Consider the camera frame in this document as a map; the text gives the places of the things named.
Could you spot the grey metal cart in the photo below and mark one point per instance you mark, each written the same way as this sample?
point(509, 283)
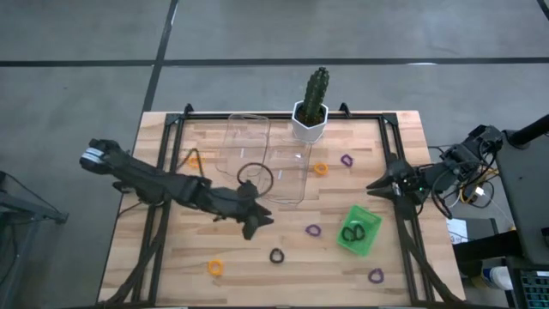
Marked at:
point(25, 208)

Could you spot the white plant pot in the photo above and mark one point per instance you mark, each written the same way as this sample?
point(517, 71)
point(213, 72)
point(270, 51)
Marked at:
point(309, 133)

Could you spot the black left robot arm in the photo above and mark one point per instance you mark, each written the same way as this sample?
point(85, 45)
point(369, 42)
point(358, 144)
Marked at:
point(141, 180)

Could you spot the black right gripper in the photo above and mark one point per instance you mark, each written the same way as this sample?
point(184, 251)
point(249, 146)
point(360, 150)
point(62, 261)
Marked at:
point(412, 186)

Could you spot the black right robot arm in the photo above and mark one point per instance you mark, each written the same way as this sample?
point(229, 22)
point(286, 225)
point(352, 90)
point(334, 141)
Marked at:
point(454, 165)

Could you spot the black metal table frame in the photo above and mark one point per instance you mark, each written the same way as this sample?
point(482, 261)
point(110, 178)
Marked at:
point(364, 116)

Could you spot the clear plastic bin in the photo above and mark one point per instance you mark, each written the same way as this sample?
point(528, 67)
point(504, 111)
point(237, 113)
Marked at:
point(287, 171)
point(240, 137)

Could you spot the black low shelf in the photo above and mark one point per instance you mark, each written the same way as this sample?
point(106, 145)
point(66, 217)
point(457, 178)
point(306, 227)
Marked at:
point(484, 249)

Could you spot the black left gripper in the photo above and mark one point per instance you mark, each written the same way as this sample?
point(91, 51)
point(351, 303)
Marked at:
point(223, 201)

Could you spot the white paper sheet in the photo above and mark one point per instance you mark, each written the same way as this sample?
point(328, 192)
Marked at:
point(456, 229)

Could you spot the green cactus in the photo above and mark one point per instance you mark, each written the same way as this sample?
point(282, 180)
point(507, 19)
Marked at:
point(316, 92)

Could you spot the white plastic bottle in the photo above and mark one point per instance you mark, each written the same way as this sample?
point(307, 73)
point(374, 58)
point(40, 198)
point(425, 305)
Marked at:
point(497, 278)

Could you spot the computer keyboard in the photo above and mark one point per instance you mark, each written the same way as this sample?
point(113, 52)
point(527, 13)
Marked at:
point(534, 289)

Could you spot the green plastic basket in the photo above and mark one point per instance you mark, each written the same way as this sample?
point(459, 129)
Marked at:
point(369, 219)

